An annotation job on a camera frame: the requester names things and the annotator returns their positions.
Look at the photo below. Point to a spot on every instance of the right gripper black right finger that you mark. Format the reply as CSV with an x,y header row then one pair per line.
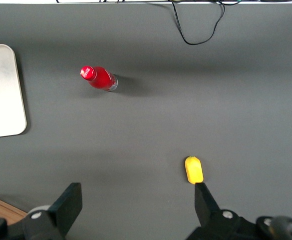
x,y
208,215

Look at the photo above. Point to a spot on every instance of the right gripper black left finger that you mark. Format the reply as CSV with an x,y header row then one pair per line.
x,y
66,207

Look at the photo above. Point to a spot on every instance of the beige plastic tray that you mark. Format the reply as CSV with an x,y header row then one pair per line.
x,y
1,95

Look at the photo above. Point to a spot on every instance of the yellow lemon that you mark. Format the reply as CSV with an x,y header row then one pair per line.
x,y
194,170

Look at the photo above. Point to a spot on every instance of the wooden drawer cabinet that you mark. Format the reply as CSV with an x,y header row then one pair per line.
x,y
1,210

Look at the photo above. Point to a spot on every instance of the dark grey table mat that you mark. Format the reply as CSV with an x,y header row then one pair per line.
x,y
145,125

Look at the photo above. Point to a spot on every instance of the red cola bottle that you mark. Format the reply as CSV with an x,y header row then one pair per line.
x,y
100,78

